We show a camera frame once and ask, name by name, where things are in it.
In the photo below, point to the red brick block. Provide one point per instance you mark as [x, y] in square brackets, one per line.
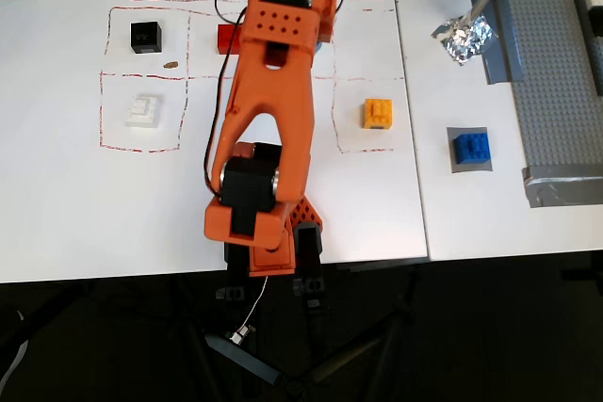
[227, 39]

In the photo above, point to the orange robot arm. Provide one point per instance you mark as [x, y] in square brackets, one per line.
[268, 105]

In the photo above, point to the silver duct tape strip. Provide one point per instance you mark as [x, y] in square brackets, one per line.
[560, 188]

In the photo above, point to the small brown crumb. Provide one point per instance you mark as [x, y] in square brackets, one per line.
[170, 64]

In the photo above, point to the yellow brick block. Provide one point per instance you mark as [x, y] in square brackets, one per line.
[378, 114]

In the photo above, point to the crumpled aluminium foil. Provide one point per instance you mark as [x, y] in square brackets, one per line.
[464, 42]

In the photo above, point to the dark grey tape strip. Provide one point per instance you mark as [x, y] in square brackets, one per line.
[499, 58]

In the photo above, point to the black brick block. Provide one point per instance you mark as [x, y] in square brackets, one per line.
[146, 37]

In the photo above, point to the grey square marker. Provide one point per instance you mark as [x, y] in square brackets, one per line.
[452, 169]

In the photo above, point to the grey studded baseplate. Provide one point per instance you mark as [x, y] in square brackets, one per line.
[551, 91]

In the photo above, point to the blue brick block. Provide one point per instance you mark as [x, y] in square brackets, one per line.
[471, 148]

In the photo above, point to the black camera tripod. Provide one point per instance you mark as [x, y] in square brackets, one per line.
[292, 378]

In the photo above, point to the white brick block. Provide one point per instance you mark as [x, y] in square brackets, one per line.
[143, 111]

